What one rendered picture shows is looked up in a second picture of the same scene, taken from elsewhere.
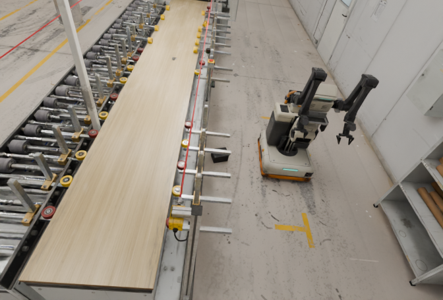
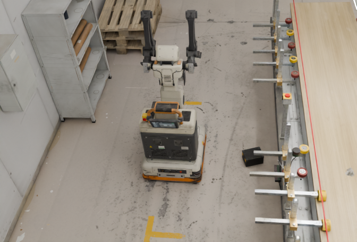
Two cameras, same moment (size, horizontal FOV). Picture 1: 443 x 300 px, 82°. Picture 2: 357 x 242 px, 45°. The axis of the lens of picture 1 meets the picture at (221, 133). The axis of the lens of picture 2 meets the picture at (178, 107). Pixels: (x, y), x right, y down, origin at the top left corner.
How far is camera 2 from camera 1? 5.46 m
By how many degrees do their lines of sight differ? 93
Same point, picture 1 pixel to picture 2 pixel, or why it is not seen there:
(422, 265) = (99, 76)
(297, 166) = not seen: hidden behind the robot
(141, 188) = (313, 31)
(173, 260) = (283, 33)
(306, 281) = (187, 77)
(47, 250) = (346, 8)
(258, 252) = (219, 88)
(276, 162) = not seen: hidden behind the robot
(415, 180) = (70, 89)
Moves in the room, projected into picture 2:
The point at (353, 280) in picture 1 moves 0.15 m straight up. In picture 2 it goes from (152, 78) to (151, 69)
